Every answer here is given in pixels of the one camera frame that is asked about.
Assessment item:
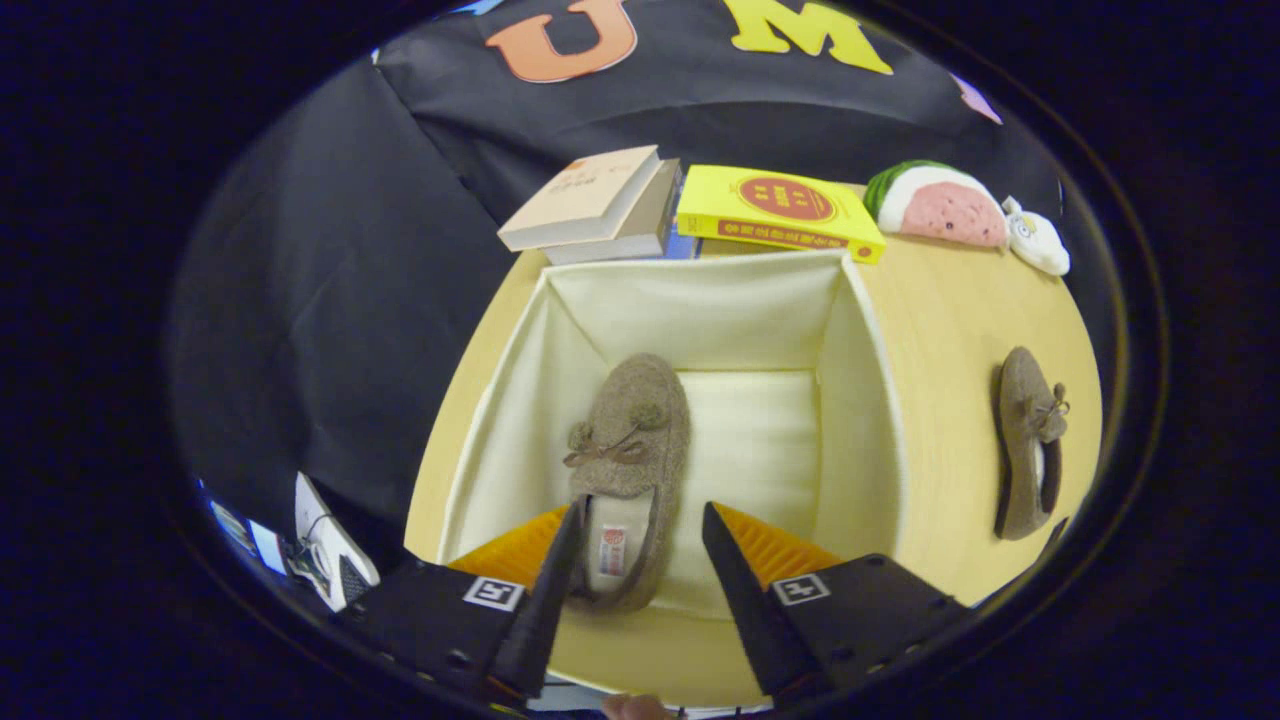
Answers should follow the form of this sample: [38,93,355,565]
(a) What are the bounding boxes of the black backdrop cloth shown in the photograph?
[170,0,1091,561]

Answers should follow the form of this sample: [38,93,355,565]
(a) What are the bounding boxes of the watermelon slice plush toy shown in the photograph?
[865,160,1009,249]

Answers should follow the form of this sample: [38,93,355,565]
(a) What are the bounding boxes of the person's white sneaker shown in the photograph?
[285,472,381,613]

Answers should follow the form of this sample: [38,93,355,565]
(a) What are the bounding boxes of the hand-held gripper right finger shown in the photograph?
[701,501,969,701]

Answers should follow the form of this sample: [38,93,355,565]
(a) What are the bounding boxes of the white plush toy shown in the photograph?
[1003,196,1071,277]

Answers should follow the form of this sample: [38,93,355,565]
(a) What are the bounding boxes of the cream fabric storage box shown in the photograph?
[437,250,906,621]

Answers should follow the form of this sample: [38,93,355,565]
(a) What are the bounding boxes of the blue printed packet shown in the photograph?
[205,495,291,576]

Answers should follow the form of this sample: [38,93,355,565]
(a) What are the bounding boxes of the grey thick book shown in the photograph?
[545,158,684,267]

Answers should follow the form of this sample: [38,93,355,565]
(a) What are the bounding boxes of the brown fuzzy shoe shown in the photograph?
[562,352,692,615]
[992,346,1071,542]

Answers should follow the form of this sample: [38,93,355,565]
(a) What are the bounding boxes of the yellow book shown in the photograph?
[676,164,887,265]

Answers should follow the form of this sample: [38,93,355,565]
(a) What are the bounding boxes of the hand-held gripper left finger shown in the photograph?
[338,495,589,703]

